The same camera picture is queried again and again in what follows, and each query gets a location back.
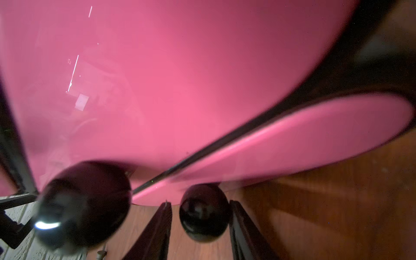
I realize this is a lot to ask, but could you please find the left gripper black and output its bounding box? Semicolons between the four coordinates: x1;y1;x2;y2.
1;194;37;249

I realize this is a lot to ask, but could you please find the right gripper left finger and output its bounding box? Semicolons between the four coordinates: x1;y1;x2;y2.
122;201;172;260

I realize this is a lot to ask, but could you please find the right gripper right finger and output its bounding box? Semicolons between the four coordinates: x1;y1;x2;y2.
230;200;279;260

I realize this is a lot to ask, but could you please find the black drawer cabinet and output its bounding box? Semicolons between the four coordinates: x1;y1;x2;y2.
1;1;416;195

